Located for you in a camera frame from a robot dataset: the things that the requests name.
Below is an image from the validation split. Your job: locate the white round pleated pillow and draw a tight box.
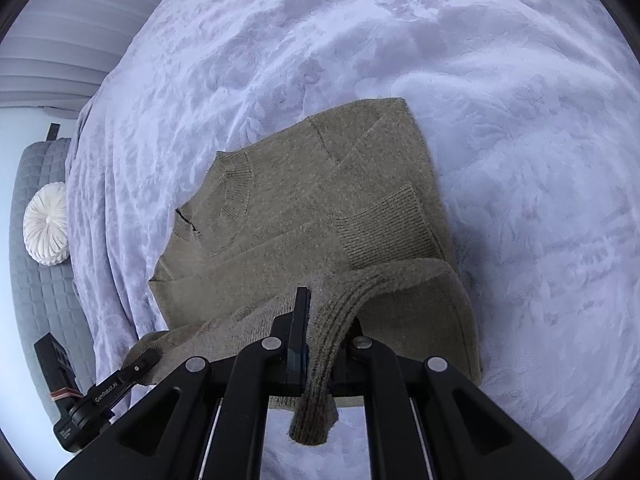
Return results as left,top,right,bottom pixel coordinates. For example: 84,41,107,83
23,182,70,266

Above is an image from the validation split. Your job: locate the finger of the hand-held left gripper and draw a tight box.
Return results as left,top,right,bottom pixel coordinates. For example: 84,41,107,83
123,350,163,381

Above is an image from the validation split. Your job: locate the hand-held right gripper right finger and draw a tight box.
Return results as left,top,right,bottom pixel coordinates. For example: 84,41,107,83
332,320,572,480

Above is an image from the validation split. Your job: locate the grey quilted headboard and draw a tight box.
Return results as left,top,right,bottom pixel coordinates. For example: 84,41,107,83
9,137,103,426

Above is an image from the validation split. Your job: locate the pale pleated curtain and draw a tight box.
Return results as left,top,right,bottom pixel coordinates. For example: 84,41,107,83
0,0,197,109

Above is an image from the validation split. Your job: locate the olive brown knit sweater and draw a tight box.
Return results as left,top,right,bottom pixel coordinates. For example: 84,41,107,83
122,97,484,447

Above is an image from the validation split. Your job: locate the lavender fleece blanket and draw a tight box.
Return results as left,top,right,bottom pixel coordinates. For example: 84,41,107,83
65,0,640,480

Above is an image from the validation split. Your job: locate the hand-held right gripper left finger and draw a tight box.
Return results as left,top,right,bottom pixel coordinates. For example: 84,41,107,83
55,287,312,480

